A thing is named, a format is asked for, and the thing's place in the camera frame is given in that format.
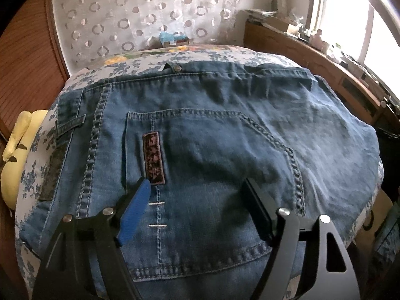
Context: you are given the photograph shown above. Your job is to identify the colourful floral blanket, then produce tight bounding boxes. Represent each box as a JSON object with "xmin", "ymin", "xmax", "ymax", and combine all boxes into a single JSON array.
[{"xmin": 103, "ymin": 44, "xmax": 251, "ymax": 66}]

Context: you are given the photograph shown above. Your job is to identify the stack of papers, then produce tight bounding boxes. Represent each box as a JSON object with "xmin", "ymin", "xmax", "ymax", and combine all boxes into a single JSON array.
[{"xmin": 247, "ymin": 8, "xmax": 279, "ymax": 22}]

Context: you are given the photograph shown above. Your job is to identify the window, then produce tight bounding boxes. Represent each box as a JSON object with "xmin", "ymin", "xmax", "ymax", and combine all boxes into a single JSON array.
[{"xmin": 304, "ymin": 0, "xmax": 400, "ymax": 97}]

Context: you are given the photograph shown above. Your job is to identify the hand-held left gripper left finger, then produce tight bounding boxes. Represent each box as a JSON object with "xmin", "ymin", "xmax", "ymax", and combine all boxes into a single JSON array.
[{"xmin": 31, "ymin": 177, "xmax": 151, "ymax": 300}]

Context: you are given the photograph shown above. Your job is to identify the brown wooden cabinet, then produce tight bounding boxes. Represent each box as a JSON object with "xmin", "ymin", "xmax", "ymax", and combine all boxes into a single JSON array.
[{"xmin": 244, "ymin": 20, "xmax": 400, "ymax": 126}]

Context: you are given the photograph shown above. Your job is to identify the blue denim pants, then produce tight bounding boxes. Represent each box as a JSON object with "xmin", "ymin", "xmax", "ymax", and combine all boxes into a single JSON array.
[{"xmin": 17, "ymin": 62, "xmax": 380, "ymax": 300}]

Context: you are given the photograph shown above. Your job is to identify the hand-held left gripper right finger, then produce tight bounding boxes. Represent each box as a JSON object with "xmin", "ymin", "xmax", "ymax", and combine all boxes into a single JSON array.
[{"xmin": 243, "ymin": 178, "xmax": 361, "ymax": 300}]

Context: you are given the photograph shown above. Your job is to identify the brown wooden wardrobe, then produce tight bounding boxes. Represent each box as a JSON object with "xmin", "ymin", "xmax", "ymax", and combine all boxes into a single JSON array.
[{"xmin": 0, "ymin": 0, "xmax": 71, "ymax": 288}]

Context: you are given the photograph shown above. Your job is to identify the sheer curtain with circle print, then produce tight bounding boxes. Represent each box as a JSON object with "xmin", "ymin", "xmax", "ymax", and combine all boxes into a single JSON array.
[{"xmin": 50, "ymin": 0, "xmax": 283, "ymax": 77}]

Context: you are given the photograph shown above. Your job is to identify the small cardboard box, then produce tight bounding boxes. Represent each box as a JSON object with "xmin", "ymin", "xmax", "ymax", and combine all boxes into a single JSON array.
[{"xmin": 159, "ymin": 31, "xmax": 191, "ymax": 48}]

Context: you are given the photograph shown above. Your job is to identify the crumpled white plastic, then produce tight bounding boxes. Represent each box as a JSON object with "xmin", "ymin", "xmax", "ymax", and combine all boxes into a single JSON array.
[{"xmin": 287, "ymin": 8, "xmax": 305, "ymax": 22}]

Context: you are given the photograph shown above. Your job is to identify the yellow plush toy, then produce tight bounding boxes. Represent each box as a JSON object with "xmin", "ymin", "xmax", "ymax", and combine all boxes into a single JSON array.
[{"xmin": 0, "ymin": 109, "xmax": 49, "ymax": 210}]

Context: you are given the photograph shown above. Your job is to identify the open cardboard box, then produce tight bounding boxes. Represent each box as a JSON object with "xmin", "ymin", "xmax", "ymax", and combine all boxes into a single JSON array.
[{"xmin": 265, "ymin": 15, "xmax": 302, "ymax": 34}]

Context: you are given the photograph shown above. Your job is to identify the brown paper bag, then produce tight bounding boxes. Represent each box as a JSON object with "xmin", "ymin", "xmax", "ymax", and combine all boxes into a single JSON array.
[{"xmin": 353, "ymin": 190, "xmax": 394, "ymax": 257}]

